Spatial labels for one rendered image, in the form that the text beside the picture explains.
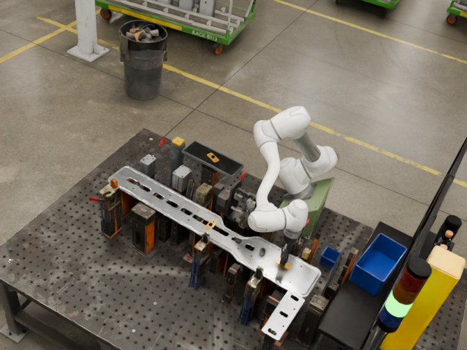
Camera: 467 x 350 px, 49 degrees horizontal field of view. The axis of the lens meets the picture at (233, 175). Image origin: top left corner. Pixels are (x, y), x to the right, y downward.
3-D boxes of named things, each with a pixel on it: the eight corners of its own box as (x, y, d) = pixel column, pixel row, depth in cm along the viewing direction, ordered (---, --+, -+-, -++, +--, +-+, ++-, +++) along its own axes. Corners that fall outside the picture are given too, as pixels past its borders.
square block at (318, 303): (294, 341, 276) (308, 302, 252) (300, 330, 281) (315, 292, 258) (307, 348, 273) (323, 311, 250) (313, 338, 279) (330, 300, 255)
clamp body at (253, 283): (232, 321, 281) (240, 282, 258) (243, 305, 289) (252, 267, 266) (246, 329, 278) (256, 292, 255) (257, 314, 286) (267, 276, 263)
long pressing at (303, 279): (101, 182, 307) (101, 181, 306) (126, 164, 322) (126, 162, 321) (304, 301, 261) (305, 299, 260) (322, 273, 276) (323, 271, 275)
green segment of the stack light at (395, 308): (381, 309, 155) (388, 297, 151) (389, 294, 160) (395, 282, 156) (403, 321, 153) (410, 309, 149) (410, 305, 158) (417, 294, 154)
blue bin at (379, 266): (347, 279, 270) (354, 264, 261) (372, 247, 289) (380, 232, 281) (375, 297, 263) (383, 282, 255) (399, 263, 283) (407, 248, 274)
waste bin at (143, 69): (109, 94, 551) (106, 31, 503) (138, 73, 588) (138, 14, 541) (147, 110, 537) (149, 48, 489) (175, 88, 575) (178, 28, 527)
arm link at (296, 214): (299, 216, 259) (275, 219, 256) (306, 194, 249) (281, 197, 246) (307, 232, 252) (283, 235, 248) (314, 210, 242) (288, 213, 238)
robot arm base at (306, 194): (290, 192, 357) (285, 185, 355) (317, 183, 344) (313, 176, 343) (282, 207, 343) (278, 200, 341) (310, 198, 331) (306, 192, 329)
